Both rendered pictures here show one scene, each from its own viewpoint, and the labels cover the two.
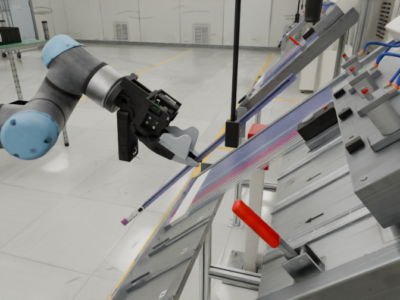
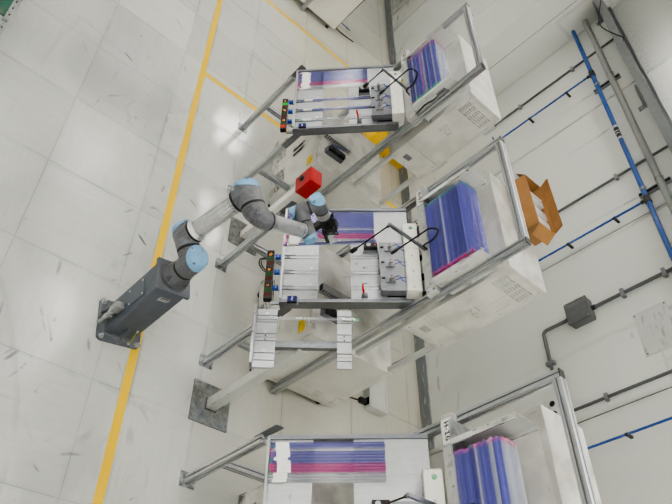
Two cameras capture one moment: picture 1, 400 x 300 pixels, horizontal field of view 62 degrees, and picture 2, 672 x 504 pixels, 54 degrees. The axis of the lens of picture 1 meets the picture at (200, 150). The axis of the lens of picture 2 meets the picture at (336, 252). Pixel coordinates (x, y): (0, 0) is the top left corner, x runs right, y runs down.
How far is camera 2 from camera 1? 3.19 m
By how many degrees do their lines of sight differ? 48
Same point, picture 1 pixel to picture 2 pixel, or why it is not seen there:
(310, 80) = not seen: outside the picture
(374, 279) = (376, 303)
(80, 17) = not seen: outside the picture
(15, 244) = (61, 156)
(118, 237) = (147, 176)
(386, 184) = (386, 291)
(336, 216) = (371, 286)
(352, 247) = (373, 295)
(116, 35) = not seen: outside the picture
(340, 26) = (385, 127)
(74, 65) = (322, 210)
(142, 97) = (333, 225)
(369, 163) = (385, 285)
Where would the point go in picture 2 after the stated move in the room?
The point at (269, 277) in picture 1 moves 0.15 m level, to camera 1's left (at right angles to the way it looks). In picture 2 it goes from (354, 294) to (334, 289)
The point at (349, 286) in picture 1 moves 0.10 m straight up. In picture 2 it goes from (372, 302) to (386, 294)
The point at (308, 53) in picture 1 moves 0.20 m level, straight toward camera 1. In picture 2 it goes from (360, 128) to (360, 147)
